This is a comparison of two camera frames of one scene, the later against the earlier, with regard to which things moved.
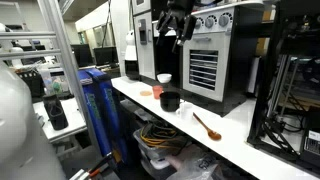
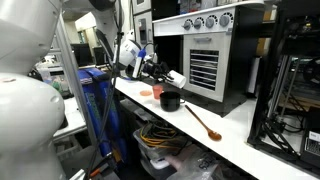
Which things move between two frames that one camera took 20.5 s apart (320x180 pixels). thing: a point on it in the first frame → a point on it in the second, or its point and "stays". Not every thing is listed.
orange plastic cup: (157, 90) stays
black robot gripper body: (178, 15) → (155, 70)
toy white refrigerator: (143, 23) stays
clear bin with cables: (158, 142) stays
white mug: (185, 111) → (179, 80)
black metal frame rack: (285, 117) stays
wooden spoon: (213, 135) stays
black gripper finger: (162, 34) → (166, 70)
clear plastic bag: (191, 162) stays
